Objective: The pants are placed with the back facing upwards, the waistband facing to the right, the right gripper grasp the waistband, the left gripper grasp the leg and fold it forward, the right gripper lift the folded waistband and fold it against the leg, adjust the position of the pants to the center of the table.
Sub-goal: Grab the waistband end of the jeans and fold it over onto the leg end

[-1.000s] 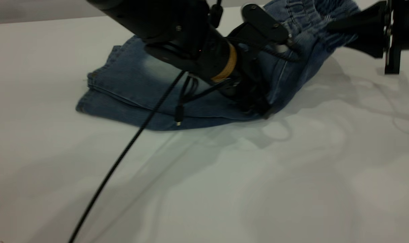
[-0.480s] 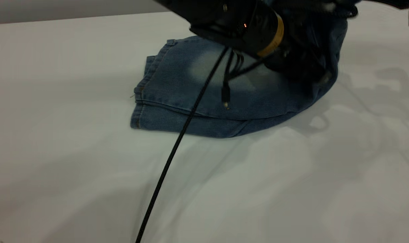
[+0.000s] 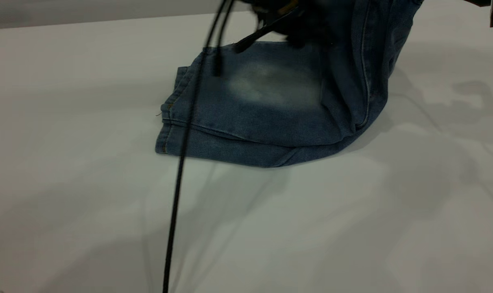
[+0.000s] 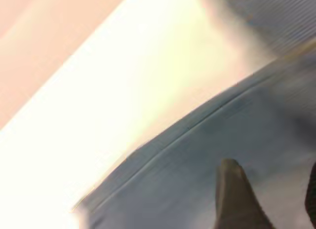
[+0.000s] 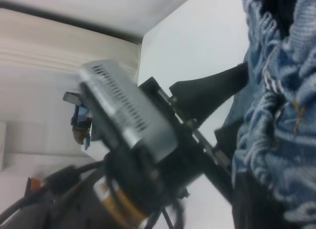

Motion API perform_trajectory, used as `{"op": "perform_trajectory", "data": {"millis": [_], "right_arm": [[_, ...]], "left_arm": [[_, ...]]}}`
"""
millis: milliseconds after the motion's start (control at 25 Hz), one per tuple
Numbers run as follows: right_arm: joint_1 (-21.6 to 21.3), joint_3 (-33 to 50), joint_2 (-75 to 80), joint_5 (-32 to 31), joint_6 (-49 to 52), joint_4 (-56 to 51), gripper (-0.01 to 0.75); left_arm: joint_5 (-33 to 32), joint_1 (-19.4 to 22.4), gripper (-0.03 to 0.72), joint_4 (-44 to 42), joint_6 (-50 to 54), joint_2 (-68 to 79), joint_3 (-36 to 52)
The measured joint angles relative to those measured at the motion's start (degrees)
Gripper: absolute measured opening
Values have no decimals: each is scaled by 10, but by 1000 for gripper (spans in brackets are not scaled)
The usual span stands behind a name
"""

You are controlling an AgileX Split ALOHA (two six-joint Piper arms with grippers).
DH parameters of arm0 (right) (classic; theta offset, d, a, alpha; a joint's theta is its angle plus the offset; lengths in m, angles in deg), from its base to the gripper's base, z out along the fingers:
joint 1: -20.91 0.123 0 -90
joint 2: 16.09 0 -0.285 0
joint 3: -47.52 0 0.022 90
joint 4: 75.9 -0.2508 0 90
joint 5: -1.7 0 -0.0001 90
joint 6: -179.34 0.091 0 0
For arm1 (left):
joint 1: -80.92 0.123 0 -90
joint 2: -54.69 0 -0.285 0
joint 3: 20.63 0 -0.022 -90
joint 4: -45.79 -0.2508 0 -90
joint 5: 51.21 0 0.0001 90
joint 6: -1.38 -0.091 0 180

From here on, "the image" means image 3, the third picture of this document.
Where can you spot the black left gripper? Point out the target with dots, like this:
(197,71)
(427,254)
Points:
(299,20)

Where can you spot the blue denim pants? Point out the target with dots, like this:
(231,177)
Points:
(279,114)

